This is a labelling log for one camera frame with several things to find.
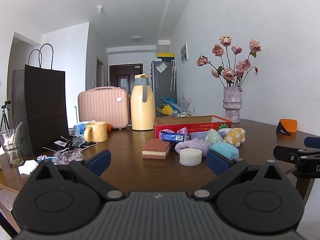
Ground yellow ceramic mug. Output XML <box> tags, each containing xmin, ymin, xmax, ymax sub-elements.
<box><xmin>84</xmin><ymin>121</ymin><xmax>108</xmax><ymax>143</ymax></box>

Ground plastic wrapped hair ties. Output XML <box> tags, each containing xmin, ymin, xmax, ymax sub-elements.
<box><xmin>36</xmin><ymin>147</ymin><xmax>85</xmax><ymax>165</ymax></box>

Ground white crumpled tissue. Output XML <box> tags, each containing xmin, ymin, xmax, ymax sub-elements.
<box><xmin>18</xmin><ymin>160</ymin><xmax>39</xmax><ymax>176</ymax></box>

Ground black paper bag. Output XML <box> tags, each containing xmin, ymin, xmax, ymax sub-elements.
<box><xmin>11</xmin><ymin>49</ymin><xmax>68</xmax><ymax>157</ymax></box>

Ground grey refrigerator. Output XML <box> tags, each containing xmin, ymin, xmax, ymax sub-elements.
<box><xmin>150</xmin><ymin>57</ymin><xmax>177</xmax><ymax>108</ymax></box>

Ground yellow watering can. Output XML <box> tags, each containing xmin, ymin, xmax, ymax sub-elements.
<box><xmin>156</xmin><ymin>105</ymin><xmax>174</xmax><ymax>116</ymax></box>

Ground wire storage rack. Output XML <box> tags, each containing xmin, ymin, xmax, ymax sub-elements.
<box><xmin>172</xmin><ymin>110</ymin><xmax>191</xmax><ymax>118</ymax></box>

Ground yellow thermos jug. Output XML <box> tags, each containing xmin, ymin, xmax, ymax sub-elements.
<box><xmin>131</xmin><ymin>74</ymin><xmax>155</xmax><ymax>131</ymax></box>

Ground black packaging papers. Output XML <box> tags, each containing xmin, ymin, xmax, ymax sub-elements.
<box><xmin>42</xmin><ymin>136</ymin><xmax>97</xmax><ymax>152</ymax></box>

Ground cyan fluffy sponge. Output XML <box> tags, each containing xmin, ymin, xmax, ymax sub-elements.
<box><xmin>210</xmin><ymin>142</ymin><xmax>239</xmax><ymax>160</ymax></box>

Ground pink small suitcase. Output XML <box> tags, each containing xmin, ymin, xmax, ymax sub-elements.
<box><xmin>78</xmin><ymin>87</ymin><xmax>129</xmax><ymax>129</ymax></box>

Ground purple satin bow scrunchie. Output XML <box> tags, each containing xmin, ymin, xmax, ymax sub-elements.
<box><xmin>158</xmin><ymin>127</ymin><xmax>190</xmax><ymax>140</ymax></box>

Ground blue tissue pack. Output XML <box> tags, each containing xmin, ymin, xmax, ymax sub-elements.
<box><xmin>161</xmin><ymin>132</ymin><xmax>188</xmax><ymax>143</ymax></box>

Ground white round sponge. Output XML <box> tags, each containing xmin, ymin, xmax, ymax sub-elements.
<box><xmin>179</xmin><ymin>148</ymin><xmax>202</xmax><ymax>166</ymax></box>

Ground orange black tape holder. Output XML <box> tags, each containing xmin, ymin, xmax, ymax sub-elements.
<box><xmin>276</xmin><ymin>119</ymin><xmax>298</xmax><ymax>136</ymax></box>

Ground green soft ball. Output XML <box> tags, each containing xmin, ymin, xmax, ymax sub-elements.
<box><xmin>205</xmin><ymin>129</ymin><xmax>223</xmax><ymax>145</ymax></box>

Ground dried pink roses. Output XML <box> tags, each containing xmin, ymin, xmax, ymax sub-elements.
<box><xmin>196</xmin><ymin>35</ymin><xmax>262</xmax><ymax>89</ymax></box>

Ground camera tripod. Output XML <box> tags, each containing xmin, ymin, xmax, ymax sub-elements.
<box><xmin>1</xmin><ymin>101</ymin><xmax>11</xmax><ymax>131</ymax></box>

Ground glass cup with straw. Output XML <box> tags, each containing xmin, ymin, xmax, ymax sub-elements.
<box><xmin>1</xmin><ymin>121</ymin><xmax>24</xmax><ymax>166</ymax></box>

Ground yellow white plush toy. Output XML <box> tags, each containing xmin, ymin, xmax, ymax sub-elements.
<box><xmin>217</xmin><ymin>127</ymin><xmax>246</xmax><ymax>148</ymax></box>

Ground blue tissue box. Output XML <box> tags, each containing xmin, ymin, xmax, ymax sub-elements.
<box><xmin>73</xmin><ymin>120</ymin><xmax>95</xmax><ymax>137</ymax></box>

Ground purple textured vase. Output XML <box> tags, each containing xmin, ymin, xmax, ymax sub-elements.
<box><xmin>223</xmin><ymin>87</ymin><xmax>242</xmax><ymax>124</ymax></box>

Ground lilac fluffy headband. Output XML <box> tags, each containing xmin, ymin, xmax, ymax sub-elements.
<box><xmin>175</xmin><ymin>139</ymin><xmax>212</xmax><ymax>158</ymax></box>

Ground orange fruit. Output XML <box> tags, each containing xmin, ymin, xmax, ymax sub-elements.
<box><xmin>106</xmin><ymin>123</ymin><xmax>112</xmax><ymax>133</ymax></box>

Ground dark brown door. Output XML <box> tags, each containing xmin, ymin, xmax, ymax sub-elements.
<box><xmin>109</xmin><ymin>63</ymin><xmax>143</xmax><ymax>95</ymax></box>

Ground red layered sponge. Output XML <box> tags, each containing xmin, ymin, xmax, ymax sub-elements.
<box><xmin>142</xmin><ymin>139</ymin><xmax>171</xmax><ymax>160</ymax></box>

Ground purple knit pouch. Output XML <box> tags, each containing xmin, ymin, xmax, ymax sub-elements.
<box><xmin>189</xmin><ymin>131</ymin><xmax>208</xmax><ymax>140</ymax></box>

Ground red cardboard box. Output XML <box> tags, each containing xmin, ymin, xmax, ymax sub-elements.
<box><xmin>153</xmin><ymin>115</ymin><xmax>232</xmax><ymax>139</ymax></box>

